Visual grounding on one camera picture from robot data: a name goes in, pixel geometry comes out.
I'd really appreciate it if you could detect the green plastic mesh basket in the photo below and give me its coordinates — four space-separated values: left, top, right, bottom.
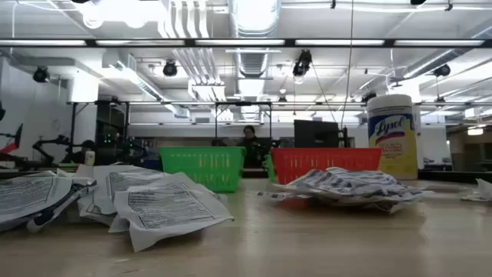
159 145 247 194
264 153 277 183

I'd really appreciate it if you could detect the person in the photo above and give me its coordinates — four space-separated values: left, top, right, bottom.
236 125 271 169
60 138 98 166

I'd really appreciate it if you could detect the black computer monitor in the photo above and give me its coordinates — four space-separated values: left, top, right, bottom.
294 119 341 149

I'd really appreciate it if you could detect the red plastic mesh basket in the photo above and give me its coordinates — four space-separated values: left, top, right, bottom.
270 147 384 185

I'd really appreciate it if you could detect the black overhead light bar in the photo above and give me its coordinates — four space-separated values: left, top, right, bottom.
0 37 492 49

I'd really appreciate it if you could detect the dark equipment rack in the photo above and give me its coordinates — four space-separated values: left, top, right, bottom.
95 100 131 167

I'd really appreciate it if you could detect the Lysol wipes canister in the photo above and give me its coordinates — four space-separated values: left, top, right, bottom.
367 94 421 181

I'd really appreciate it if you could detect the black red background device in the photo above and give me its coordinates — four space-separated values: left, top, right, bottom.
0 122 25 155

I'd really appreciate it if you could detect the white packet at right edge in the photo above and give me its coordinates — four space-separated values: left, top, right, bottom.
475 177 492 202

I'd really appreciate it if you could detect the black background rig frame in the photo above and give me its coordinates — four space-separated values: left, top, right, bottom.
214 101 274 147

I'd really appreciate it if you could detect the black overhead camera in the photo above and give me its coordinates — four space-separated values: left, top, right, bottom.
291 48 314 78

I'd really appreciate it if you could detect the round silver air duct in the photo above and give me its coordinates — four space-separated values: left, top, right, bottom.
227 0 283 79

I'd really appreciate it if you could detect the thin hanging cable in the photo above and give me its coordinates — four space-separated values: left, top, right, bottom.
339 0 355 130

